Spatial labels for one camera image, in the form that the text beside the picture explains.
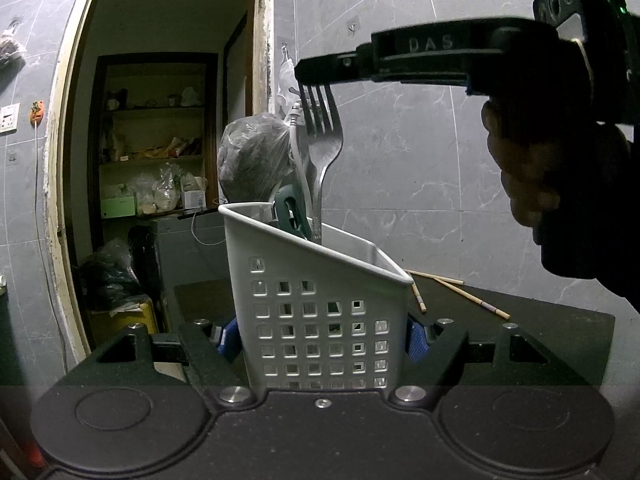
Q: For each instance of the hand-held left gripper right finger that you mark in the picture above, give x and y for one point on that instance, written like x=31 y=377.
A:
x=415 y=346

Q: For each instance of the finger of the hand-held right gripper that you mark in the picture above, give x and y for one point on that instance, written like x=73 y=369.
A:
x=425 y=55

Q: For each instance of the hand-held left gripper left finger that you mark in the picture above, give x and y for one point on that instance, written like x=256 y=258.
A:
x=227 y=341

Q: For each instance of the white perforated utensil basket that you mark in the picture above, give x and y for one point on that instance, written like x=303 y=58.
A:
x=310 y=280

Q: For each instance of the metal fork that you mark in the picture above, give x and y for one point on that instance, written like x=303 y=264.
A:
x=322 y=150

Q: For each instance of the person's right forearm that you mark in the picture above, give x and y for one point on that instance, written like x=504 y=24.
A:
x=600 y=280

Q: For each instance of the person's right hand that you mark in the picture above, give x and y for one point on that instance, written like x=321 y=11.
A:
x=550 y=170

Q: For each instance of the yellow box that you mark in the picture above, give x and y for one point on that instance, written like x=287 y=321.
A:
x=130 y=317

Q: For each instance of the black plastic bag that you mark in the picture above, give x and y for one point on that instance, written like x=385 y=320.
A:
x=110 y=275

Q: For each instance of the clear hanging plastic bag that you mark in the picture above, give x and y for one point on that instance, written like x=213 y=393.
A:
x=287 y=75

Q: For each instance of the small white box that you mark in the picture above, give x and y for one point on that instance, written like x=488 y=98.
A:
x=194 y=200

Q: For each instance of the green box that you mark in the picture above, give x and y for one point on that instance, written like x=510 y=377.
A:
x=119 y=206

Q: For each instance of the grey plastic bag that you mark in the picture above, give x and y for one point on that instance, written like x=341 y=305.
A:
x=250 y=160

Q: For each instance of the wooden storage shelf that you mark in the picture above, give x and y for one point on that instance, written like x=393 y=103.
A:
x=160 y=160

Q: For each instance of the hanging bag of dried goods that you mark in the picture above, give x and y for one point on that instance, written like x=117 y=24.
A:
x=10 y=50

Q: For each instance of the small wall hook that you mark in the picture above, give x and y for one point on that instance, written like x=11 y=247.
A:
x=353 y=28

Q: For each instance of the door frame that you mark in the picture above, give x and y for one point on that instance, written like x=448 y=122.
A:
x=55 y=160

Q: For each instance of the orange wall plug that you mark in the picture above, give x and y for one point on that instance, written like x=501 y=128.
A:
x=37 y=111

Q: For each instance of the white wall switch panel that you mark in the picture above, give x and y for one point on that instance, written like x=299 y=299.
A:
x=9 y=117

